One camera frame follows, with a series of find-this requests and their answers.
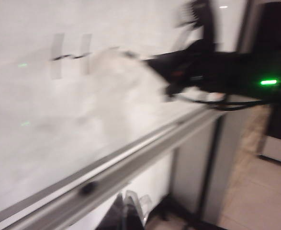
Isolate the white marker with black cap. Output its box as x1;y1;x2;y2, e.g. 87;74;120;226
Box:
89;46;160;81

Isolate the black cable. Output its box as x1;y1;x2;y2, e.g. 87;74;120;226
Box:
175;92;274;112

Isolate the white whiteboard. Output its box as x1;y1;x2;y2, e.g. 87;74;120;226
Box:
0;0;249;218

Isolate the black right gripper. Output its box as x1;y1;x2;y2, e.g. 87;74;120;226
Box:
142;39;227;102

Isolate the dark cabinet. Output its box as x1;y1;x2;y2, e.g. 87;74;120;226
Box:
254;0;281;167

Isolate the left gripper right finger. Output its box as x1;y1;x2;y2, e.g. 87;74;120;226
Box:
124;189;153;225

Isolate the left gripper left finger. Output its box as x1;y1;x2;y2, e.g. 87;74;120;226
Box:
99;192;129;230

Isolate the aluminium whiteboard tray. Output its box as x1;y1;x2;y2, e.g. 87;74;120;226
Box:
0;109;226;230

